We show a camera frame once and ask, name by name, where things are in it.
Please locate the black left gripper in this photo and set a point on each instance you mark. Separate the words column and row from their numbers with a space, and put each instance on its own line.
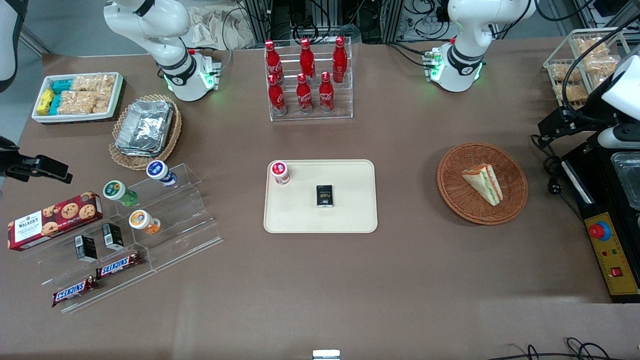
column 593, row 106

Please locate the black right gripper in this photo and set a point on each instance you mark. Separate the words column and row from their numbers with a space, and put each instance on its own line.
column 11, row 163

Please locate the triangular sandwich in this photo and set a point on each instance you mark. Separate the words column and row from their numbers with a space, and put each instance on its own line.
column 484, row 183

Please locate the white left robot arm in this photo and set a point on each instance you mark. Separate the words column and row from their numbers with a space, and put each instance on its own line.
column 465, row 50

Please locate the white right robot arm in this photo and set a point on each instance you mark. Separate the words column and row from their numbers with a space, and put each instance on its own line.
column 170, row 45

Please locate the round brown wicker basket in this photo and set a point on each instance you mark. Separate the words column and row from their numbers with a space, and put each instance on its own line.
column 510, row 200

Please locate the white rectangular snack tray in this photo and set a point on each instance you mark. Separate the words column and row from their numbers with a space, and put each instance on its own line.
column 116, row 95

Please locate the oval tan wicker basket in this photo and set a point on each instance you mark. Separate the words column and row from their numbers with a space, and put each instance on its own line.
column 172, row 135

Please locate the cream plastic tray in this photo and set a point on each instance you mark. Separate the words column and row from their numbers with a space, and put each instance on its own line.
column 345, row 210

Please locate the rice cracker pack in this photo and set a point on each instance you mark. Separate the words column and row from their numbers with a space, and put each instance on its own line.
column 92, row 82
column 572, row 93
column 600, row 66
column 76, row 102
column 590, row 46
column 103, row 101
column 565, row 73

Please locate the red Walkers cookie box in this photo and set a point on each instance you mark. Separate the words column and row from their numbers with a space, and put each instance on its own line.
column 55, row 221

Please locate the teal snack packet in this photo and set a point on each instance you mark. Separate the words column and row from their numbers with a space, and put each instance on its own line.
column 62, row 86
column 56, row 104

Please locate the green-lid drink bottle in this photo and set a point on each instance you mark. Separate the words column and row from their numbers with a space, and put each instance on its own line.
column 117, row 191

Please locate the yellow snack packet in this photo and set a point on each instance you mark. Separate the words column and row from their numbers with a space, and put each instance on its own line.
column 45, row 102

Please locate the small black box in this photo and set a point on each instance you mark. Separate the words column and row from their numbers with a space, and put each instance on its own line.
column 325, row 196
column 113, row 236
column 86, row 248

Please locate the black appliance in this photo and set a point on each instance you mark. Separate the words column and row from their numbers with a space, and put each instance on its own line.
column 600, row 200

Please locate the clear plastic container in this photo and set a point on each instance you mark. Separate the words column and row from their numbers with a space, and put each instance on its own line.
column 627, row 180

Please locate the stack of foil trays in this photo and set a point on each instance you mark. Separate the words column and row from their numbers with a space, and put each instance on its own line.
column 145, row 127

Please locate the orange-lid drink bottle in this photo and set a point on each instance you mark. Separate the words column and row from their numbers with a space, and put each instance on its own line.
column 142, row 221

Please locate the blue-lid drink bottle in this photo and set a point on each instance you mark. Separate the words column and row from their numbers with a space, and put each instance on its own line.
column 159, row 171

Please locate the Snickers chocolate bar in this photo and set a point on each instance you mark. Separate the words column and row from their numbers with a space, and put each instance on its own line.
column 74, row 292
column 119, row 265

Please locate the clear acrylic step display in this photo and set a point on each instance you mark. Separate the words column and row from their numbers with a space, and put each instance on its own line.
column 185, row 225

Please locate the yellow emergency stop panel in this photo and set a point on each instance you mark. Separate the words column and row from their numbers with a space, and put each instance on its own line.
column 612, row 255

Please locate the beige cloth bag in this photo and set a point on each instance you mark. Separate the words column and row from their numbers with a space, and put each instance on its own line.
column 220, row 27

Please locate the red cola bottle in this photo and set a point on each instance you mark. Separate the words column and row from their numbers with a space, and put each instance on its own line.
column 340, row 61
column 273, row 62
column 304, row 96
column 277, row 97
column 326, row 95
column 307, row 60

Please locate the red-lid yogurt bottle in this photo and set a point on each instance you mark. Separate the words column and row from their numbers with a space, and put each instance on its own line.
column 280, row 172

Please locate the clear acrylic bottle rack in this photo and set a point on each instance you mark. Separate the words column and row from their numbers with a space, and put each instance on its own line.
column 315, row 116

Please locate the small white object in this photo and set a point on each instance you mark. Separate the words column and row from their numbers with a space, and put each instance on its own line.
column 326, row 355

